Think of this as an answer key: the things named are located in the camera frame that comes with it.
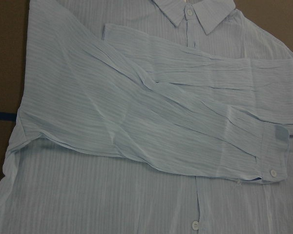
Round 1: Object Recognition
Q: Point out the light blue button-up shirt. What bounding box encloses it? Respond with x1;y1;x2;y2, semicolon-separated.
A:
0;0;293;234

